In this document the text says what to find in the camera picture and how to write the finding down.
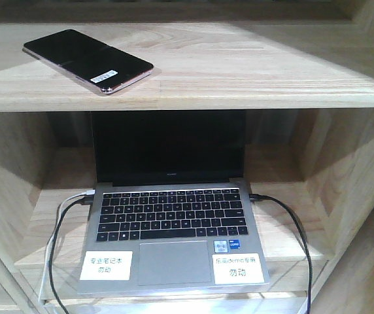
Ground black laptop cable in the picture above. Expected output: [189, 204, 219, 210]
[249, 193, 314, 314]
[46, 196, 93, 314]

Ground wooden shelf cabinet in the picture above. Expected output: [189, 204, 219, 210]
[0, 1, 374, 313]

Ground black right laptop cable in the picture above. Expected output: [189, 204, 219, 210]
[249, 193, 314, 314]

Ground black left laptop cable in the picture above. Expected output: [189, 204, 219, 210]
[46, 196, 93, 314]

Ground black smartphone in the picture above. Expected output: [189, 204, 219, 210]
[24, 29, 154, 94]

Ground silver laptop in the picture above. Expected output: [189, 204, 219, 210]
[77, 109, 269, 297]

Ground white laptop cable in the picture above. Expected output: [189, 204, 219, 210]
[37, 188, 96, 307]

